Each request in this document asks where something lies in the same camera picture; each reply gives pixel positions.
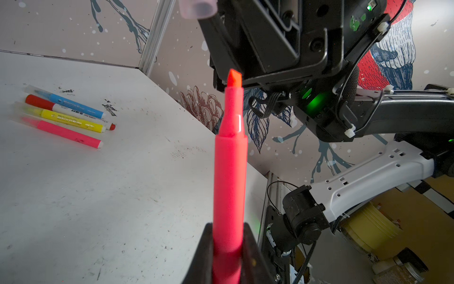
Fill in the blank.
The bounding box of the blue marker pen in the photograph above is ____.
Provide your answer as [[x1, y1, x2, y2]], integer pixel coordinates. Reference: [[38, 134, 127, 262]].
[[50, 93, 105, 119]]

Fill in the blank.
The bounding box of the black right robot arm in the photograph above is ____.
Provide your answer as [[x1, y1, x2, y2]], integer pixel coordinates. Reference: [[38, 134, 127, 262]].
[[199, 1, 454, 283]]

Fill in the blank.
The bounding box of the lone translucent pen cap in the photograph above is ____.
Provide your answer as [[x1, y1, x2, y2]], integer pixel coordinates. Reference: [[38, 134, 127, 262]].
[[8, 113, 41, 129]]

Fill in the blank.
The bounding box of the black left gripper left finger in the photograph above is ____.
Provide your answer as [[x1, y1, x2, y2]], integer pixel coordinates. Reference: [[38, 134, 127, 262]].
[[182, 223, 214, 284]]

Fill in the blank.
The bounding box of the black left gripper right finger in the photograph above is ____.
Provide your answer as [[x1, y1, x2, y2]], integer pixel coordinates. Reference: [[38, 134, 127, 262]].
[[242, 222, 275, 284]]

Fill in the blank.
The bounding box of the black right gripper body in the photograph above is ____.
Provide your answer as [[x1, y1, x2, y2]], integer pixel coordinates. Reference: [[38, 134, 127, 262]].
[[199, 1, 387, 91]]

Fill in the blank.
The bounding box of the white whiteboard marker pen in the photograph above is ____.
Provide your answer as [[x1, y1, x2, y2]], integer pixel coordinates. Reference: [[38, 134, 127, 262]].
[[24, 93, 117, 131]]

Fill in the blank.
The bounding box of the yellow highlighter pen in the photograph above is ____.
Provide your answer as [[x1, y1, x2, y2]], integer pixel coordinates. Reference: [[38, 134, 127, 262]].
[[41, 109, 106, 133]]

